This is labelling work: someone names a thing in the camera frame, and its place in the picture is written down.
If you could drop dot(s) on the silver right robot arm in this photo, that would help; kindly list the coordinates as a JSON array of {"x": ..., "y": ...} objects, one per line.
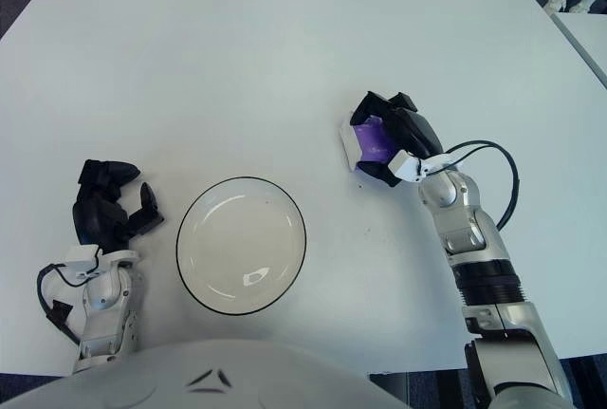
[{"x": 479, "y": 247}]

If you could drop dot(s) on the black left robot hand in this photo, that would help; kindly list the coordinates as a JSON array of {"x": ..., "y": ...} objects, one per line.
[{"x": 95, "y": 219}]

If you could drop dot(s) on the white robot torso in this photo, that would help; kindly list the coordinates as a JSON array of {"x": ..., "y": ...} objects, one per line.
[{"x": 213, "y": 380}]

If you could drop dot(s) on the white side table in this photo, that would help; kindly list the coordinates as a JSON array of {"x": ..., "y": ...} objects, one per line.
[{"x": 585, "y": 39}]

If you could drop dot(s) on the purple tissue paper pack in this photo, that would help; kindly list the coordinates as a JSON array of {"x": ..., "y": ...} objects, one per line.
[{"x": 372, "y": 141}]

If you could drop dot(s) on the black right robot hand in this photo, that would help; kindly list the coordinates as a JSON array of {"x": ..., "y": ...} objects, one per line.
[{"x": 412, "y": 129}]

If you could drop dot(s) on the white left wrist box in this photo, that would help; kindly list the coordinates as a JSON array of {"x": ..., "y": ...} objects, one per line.
[{"x": 80, "y": 254}]

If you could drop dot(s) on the white plate black rim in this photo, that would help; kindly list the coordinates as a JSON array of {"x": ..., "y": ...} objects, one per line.
[{"x": 242, "y": 243}]

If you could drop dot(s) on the black table leg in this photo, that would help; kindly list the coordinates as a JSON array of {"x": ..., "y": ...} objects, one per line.
[{"x": 450, "y": 390}]

